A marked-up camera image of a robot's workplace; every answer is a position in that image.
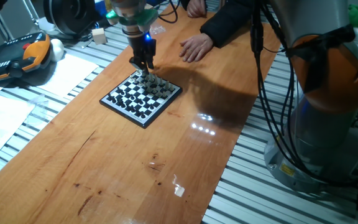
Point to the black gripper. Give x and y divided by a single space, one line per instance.
141 46

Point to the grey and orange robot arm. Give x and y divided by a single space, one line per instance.
322 130

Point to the black sleeved left forearm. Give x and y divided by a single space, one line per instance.
228 21

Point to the black and white chessboard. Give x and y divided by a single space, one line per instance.
135 102

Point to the left hand of seated man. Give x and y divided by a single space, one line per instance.
197 46

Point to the right hand of seated man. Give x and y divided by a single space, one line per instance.
196 7

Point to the clear plastic bag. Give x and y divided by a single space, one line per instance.
37 105
158 29

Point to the small wooden cube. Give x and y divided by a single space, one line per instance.
99 35

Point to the blue cloth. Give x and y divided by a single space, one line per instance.
99 6

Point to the black round spool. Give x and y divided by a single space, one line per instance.
70 15

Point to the white round object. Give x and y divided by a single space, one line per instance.
56 49

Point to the orange wooden board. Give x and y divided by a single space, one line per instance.
104 155

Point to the orange and black teach pendant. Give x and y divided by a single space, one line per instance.
14 56

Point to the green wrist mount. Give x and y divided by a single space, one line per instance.
149 17

